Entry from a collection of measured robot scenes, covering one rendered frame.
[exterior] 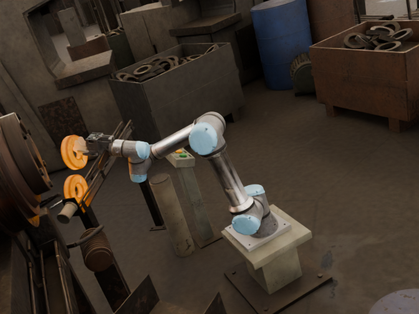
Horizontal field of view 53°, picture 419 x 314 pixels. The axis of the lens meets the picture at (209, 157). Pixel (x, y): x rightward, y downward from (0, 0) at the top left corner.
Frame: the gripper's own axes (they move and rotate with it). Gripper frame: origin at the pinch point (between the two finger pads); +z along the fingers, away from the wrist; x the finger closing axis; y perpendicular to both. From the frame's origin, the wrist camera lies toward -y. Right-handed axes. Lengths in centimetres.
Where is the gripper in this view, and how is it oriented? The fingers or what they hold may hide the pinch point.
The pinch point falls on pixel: (73, 148)
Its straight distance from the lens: 199.6
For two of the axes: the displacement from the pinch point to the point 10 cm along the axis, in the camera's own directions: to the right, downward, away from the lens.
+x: -1.8, 4.7, -8.6
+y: -0.1, -8.8, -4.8
